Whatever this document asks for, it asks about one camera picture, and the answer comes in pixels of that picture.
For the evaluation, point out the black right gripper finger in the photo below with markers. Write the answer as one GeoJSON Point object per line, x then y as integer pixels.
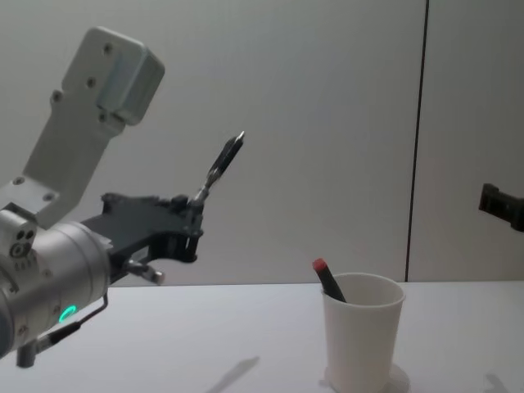
{"type": "Point", "coordinates": [501, 206]}

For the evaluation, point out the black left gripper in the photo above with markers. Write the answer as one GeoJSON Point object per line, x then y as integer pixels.
{"type": "Point", "coordinates": [131, 223]}

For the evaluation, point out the black pen with silver tip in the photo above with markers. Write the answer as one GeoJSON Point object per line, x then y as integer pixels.
{"type": "Point", "coordinates": [223, 159]}

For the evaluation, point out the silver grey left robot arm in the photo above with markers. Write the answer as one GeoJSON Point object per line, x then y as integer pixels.
{"type": "Point", "coordinates": [61, 262]}

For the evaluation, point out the white table cloth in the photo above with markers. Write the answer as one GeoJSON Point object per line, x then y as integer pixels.
{"type": "Point", "coordinates": [184, 335]}

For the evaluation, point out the black pen with red cap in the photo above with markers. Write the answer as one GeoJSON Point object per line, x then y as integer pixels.
{"type": "Point", "coordinates": [329, 280]}

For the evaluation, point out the white paper cup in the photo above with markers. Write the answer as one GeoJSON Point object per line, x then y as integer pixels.
{"type": "Point", "coordinates": [362, 335]}

